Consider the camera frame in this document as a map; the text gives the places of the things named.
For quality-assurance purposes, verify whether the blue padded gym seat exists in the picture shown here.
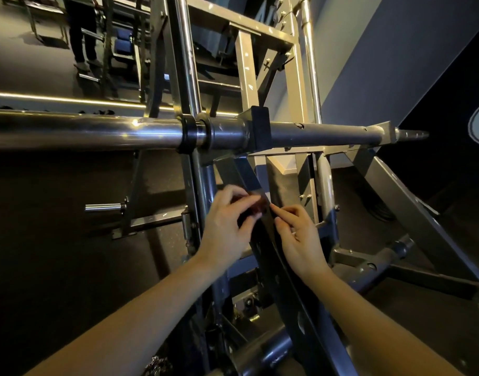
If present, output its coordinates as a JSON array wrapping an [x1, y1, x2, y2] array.
[[113, 27, 135, 61]]

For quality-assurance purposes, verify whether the person's right forearm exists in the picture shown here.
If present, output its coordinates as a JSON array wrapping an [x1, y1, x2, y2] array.
[[302, 266, 465, 376]]

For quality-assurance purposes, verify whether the grey steel gym machine frame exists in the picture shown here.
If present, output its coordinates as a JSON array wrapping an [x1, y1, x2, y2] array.
[[110, 0, 479, 376]]

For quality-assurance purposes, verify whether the steel barbell bar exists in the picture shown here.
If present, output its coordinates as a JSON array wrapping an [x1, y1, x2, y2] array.
[[0, 109, 430, 154]]

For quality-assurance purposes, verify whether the person's left hand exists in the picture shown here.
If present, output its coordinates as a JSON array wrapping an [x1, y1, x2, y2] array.
[[196, 185, 263, 271]]

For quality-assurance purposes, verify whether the small dark red knob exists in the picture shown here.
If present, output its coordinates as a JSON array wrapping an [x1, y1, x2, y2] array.
[[237, 193, 270, 227]]

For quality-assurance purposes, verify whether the person's right hand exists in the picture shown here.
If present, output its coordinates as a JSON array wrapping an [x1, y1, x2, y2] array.
[[270, 203, 335, 289]]

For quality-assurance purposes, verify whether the chrome weight storage peg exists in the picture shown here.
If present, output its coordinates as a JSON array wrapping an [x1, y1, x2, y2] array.
[[85, 197, 130, 214]]

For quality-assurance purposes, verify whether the metal frame chair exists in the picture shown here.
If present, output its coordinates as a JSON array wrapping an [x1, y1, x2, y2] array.
[[0, 0, 69, 45]]

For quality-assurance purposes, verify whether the person's left forearm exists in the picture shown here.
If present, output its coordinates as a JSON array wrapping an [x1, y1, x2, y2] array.
[[24, 250, 228, 376]]

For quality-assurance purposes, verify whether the metal chain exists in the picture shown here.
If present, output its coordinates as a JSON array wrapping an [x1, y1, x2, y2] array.
[[143, 355, 173, 376]]

